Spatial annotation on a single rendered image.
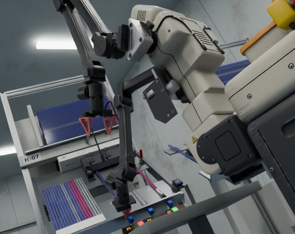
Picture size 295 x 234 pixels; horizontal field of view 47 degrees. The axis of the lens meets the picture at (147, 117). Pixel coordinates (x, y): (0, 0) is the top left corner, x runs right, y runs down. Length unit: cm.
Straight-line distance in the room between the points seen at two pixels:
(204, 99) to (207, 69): 17
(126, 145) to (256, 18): 381
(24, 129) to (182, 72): 160
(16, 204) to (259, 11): 813
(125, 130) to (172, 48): 57
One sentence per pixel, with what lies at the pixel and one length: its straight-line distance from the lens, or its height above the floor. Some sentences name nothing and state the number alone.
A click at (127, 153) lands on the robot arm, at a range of 162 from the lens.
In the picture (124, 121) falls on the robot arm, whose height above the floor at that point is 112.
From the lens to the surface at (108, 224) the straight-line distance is 173.
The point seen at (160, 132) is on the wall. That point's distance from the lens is 672.
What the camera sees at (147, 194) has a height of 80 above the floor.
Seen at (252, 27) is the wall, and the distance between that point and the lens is 518.
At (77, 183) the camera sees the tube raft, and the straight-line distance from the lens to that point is 210.
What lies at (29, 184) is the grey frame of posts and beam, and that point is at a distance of 231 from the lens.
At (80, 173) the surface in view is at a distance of 222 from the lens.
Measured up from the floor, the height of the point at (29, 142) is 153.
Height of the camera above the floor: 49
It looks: 21 degrees up
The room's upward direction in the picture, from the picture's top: 25 degrees counter-clockwise
